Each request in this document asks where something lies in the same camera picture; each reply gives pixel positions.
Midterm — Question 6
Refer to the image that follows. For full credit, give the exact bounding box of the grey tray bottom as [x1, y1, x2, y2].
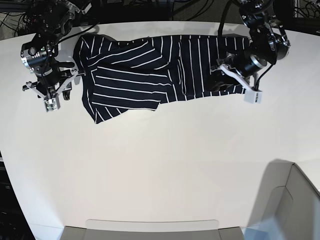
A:
[60, 219, 245, 240]

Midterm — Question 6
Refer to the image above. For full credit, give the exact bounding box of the navy white striped T-shirt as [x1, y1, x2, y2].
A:
[73, 34, 245, 124]

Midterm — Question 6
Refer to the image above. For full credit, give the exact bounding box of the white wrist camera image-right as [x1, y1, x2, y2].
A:
[216, 58, 264, 105]

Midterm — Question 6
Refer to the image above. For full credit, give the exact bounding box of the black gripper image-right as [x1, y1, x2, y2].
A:
[207, 52, 273, 92]

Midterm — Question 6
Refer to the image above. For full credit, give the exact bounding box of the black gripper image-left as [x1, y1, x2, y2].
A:
[22, 62, 85, 100]

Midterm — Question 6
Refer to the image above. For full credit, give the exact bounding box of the grey bin right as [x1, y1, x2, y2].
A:
[244, 159, 320, 240]

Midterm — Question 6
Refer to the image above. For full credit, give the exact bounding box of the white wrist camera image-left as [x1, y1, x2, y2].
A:
[22, 68, 84, 112]

